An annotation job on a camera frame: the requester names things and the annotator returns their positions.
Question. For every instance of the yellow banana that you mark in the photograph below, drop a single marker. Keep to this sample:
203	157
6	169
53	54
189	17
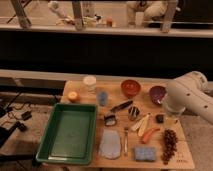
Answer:
141	125

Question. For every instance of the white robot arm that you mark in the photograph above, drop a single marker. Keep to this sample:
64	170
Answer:
187	92

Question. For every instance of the red bowl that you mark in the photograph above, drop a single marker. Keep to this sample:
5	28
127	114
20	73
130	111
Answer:
130	88

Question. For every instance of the purple bowl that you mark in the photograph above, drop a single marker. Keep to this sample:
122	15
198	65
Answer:
156	94

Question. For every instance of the white clear cup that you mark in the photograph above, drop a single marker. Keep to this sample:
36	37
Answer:
90	82

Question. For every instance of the orange fruit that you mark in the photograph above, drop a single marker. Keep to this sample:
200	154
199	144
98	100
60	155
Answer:
73	96

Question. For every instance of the striped black white can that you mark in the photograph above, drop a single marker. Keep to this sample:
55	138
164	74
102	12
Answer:
133	112

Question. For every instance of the silver fork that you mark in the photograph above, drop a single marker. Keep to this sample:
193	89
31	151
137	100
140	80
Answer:
126	141

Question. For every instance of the small black block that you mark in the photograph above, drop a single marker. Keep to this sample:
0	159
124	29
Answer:
159	118

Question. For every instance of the green plastic tray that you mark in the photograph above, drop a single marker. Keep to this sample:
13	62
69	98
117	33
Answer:
69	135

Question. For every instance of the light blue folded cloth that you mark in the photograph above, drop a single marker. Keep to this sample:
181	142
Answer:
110	145

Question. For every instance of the orange carrot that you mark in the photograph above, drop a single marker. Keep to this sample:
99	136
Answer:
147	135

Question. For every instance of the blue sponge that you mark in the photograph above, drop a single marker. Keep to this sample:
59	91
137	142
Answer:
145	154

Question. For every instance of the bunch of red grapes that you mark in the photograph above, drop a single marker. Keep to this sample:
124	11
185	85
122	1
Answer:
170	141

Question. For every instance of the black handled knife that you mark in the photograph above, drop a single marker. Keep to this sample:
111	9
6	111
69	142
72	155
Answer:
121	106

